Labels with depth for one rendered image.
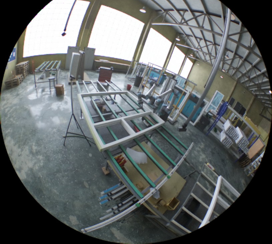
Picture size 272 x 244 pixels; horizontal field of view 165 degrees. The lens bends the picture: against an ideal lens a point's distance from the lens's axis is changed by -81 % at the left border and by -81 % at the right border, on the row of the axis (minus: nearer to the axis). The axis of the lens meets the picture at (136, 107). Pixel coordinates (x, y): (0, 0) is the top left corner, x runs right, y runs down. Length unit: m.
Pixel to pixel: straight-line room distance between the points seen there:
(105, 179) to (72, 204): 0.88
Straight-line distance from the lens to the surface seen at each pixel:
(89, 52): 8.47
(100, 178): 2.06
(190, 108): 5.55
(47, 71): 5.22
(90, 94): 2.37
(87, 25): 8.59
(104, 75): 5.32
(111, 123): 1.63
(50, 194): 2.23
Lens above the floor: 2.00
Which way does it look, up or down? 30 degrees down
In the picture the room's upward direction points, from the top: 20 degrees clockwise
